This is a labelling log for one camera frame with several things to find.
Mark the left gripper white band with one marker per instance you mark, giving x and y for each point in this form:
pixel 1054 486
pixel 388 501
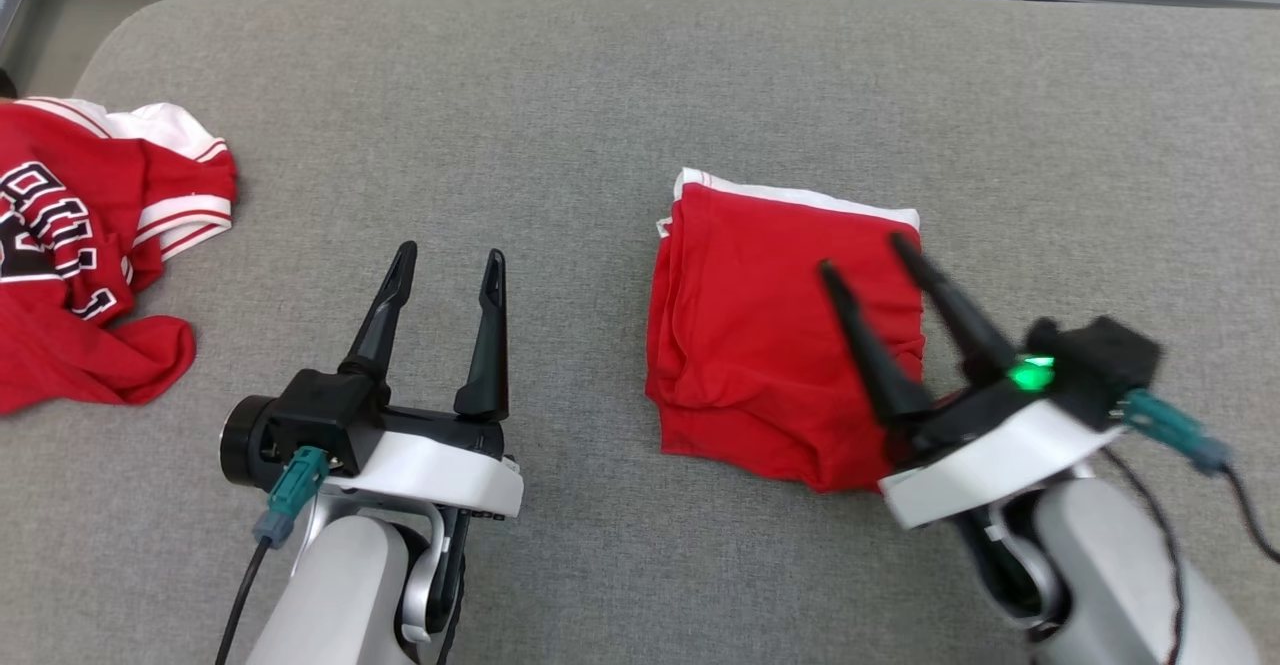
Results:
pixel 440 470

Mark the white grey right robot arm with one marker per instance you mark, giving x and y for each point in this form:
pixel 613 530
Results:
pixel 1120 585

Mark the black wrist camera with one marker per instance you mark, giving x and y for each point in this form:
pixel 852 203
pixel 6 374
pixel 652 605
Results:
pixel 310 415
pixel 1100 360

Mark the red shorts with white stripes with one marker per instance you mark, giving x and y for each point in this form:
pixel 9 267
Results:
pixel 760 345

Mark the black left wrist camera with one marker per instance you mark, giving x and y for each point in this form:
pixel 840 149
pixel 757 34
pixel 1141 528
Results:
pixel 310 415

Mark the grey fabric padded surface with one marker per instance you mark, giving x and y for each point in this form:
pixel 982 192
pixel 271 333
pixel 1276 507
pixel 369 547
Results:
pixel 560 125

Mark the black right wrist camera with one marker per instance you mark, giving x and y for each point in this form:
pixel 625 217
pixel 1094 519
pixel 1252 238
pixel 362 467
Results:
pixel 1100 360

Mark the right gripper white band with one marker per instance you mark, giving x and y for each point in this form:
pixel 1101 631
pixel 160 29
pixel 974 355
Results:
pixel 1000 455

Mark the red basketball jersey white trim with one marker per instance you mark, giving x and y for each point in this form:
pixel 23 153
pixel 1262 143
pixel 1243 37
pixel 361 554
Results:
pixel 70 245

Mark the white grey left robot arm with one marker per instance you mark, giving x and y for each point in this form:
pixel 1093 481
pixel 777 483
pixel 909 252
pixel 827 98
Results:
pixel 345 595

